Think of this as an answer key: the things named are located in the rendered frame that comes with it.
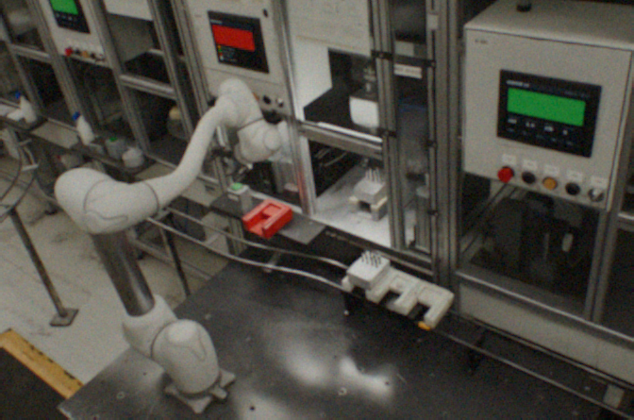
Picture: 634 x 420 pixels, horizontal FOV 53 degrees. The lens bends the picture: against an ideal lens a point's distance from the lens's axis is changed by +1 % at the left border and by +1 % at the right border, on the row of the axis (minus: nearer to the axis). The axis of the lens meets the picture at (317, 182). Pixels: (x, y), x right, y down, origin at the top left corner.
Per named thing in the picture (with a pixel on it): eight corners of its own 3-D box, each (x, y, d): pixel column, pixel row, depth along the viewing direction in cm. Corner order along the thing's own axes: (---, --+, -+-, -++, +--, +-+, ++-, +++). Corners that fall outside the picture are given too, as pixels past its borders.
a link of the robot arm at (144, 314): (159, 374, 216) (121, 347, 228) (193, 341, 225) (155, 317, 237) (74, 199, 170) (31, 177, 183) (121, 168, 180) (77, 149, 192)
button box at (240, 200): (230, 211, 261) (225, 188, 255) (243, 201, 266) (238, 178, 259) (244, 217, 257) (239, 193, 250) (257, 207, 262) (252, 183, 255)
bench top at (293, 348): (60, 414, 220) (56, 407, 218) (261, 243, 285) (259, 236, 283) (447, 746, 136) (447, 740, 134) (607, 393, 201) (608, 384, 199)
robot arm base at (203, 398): (207, 422, 205) (203, 411, 202) (163, 392, 218) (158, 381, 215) (245, 383, 216) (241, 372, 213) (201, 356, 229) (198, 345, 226)
